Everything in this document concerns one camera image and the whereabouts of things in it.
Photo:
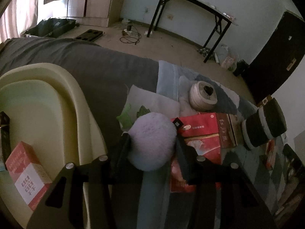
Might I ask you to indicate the small black tag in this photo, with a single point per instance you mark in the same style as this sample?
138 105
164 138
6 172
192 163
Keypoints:
177 123

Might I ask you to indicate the light wooden wardrobe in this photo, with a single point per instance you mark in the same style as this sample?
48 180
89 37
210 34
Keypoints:
95 7

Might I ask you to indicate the fluffy lavender plush ball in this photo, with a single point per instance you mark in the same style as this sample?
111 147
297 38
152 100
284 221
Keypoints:
152 140

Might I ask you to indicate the brown box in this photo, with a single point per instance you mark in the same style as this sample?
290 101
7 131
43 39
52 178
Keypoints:
264 101

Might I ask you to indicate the black white plush cylinder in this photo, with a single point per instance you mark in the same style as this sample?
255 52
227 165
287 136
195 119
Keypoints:
264 124

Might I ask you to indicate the red and white carton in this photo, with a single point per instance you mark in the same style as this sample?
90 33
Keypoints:
224 128

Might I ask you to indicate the black foam tray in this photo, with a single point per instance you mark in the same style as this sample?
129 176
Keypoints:
90 35

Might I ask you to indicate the cream plastic basin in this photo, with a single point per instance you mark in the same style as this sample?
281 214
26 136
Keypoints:
47 114

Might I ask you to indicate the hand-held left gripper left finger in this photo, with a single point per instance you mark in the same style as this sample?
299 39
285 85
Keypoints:
122 151

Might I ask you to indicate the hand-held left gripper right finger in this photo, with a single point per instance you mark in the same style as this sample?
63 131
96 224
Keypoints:
183 157

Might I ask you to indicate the small red white box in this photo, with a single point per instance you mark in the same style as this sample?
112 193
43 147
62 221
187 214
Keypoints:
269 156

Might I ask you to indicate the red and white box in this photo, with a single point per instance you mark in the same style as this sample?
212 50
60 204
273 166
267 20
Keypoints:
26 171

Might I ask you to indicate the dark door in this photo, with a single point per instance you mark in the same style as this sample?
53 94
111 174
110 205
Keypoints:
274 59

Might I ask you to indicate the dark printed bag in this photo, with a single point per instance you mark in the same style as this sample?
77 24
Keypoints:
289 179

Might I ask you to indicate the black bin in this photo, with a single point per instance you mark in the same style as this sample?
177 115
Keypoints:
241 68

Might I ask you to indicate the white cloth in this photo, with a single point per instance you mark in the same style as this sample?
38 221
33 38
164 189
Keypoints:
152 100

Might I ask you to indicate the light blue blanket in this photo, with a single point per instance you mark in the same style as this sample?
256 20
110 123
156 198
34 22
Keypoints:
166 76

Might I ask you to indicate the dark storage bin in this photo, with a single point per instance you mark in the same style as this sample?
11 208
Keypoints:
50 27

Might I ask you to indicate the striped curtain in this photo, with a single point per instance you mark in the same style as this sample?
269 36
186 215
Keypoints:
16 9

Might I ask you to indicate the white plastic bag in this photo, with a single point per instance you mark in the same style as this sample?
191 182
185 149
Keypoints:
227 58

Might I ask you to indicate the large red box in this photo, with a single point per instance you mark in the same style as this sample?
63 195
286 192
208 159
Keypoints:
202 126

